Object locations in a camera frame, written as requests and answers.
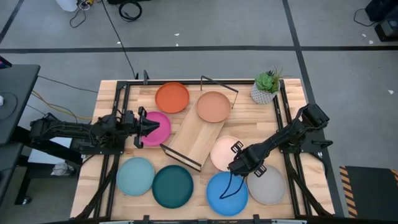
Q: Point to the black equipment case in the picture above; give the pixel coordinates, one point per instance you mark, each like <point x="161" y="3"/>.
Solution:
<point x="384" y="18"/>

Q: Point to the succulent in white patterned pot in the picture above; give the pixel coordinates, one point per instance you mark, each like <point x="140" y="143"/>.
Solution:
<point x="262" y="95"/>

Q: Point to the magenta plate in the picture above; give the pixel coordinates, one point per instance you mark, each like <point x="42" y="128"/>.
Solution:
<point x="162" y="137"/>

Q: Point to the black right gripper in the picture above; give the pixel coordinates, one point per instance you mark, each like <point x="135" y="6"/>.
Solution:
<point x="253" y="157"/>

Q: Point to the pale pink plate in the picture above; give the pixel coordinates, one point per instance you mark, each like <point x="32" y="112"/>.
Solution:
<point x="220" y="152"/>

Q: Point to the light teal plate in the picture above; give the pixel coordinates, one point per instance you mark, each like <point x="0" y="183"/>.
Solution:
<point x="135" y="176"/>

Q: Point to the white crumpled bag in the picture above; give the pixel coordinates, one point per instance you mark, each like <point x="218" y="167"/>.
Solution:
<point x="62" y="169"/>

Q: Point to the orange plate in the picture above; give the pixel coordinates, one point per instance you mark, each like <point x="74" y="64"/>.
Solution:
<point x="172" y="98"/>

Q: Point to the white container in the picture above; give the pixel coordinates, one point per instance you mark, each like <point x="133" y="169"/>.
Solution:
<point x="66" y="4"/>

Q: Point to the dark teal plate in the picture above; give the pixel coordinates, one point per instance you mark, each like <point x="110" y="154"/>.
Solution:
<point x="172" y="186"/>

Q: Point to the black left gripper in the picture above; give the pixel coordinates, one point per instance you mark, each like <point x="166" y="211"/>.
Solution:
<point x="140" y="127"/>

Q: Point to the salmon plate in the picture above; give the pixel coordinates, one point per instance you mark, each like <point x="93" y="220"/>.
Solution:
<point x="213" y="107"/>

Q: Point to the grey plate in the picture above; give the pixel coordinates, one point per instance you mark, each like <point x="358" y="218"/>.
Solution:
<point x="269" y="188"/>

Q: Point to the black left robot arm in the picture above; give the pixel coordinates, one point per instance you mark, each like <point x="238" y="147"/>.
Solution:
<point x="62" y="129"/>

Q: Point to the black metal rig frame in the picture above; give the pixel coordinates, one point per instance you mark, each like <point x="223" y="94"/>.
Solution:
<point x="186" y="82"/>

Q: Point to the blue plate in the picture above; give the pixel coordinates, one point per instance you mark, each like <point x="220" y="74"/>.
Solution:
<point x="227" y="207"/>

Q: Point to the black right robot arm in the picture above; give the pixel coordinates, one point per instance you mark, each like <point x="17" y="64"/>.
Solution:
<point x="292" y="130"/>

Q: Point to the black desk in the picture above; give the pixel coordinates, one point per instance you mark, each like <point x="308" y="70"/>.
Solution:
<point x="18" y="93"/>

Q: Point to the wooden shelf black metal frame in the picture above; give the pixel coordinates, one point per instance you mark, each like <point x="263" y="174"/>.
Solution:
<point x="196" y="137"/>

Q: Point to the black yellow hazard striped mat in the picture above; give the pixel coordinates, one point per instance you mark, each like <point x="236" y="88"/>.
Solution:
<point x="370" y="189"/>

